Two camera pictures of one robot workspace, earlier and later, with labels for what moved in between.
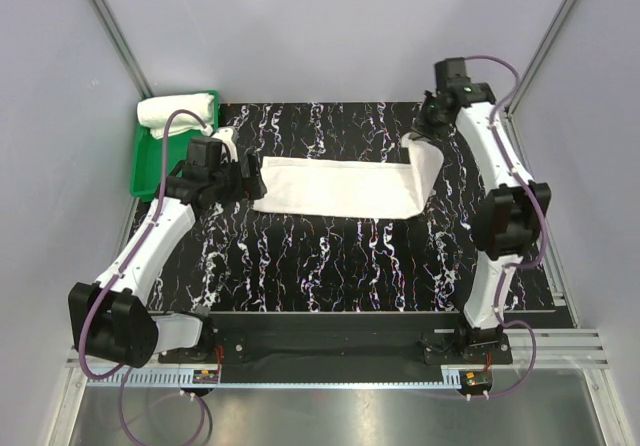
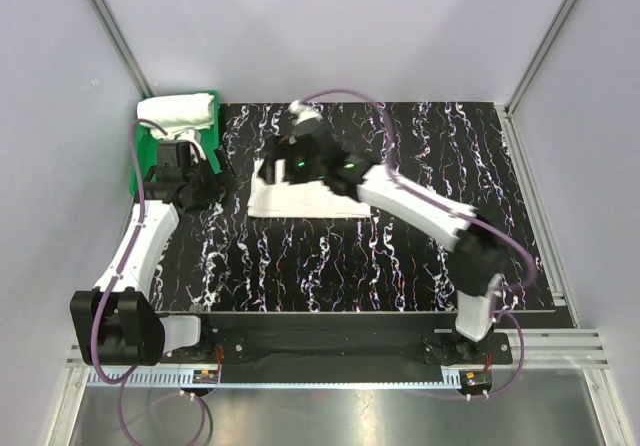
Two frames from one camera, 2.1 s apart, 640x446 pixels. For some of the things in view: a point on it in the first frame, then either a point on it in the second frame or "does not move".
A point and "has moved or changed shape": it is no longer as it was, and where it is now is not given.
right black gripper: (419, 128) → (284, 148)
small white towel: (351, 188) has moved or changed shape
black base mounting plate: (343, 347) does not move
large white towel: (152, 114) does not move
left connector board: (206, 376) does not move
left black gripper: (250, 187) → (217, 188)
